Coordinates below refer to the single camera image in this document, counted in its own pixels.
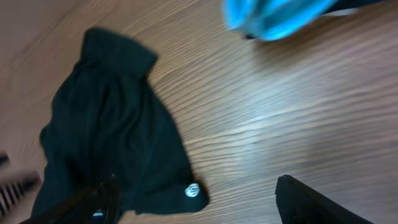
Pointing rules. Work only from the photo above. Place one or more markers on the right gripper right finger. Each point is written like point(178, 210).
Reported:
point(298, 203)

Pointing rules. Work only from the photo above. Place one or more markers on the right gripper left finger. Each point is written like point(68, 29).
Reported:
point(97, 204)

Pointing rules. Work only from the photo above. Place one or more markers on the black polo shirt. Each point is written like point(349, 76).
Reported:
point(107, 122)

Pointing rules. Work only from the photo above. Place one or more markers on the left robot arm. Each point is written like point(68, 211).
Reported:
point(18, 190)

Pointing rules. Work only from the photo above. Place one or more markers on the light blue printed t-shirt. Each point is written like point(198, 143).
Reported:
point(236, 13)

